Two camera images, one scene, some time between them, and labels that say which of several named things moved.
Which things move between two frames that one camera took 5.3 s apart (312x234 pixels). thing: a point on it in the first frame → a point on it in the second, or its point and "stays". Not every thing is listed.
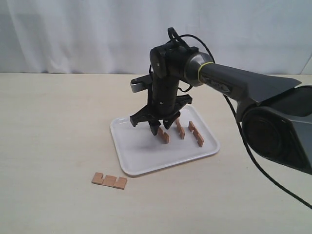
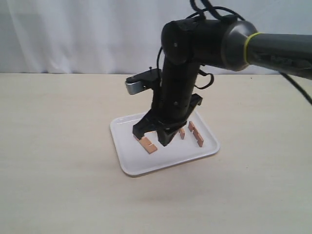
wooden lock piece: x=196 y=133 stays
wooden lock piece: x=109 y=181 → x=149 y=147
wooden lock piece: x=181 y=131 stays
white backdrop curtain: x=270 y=37 stays
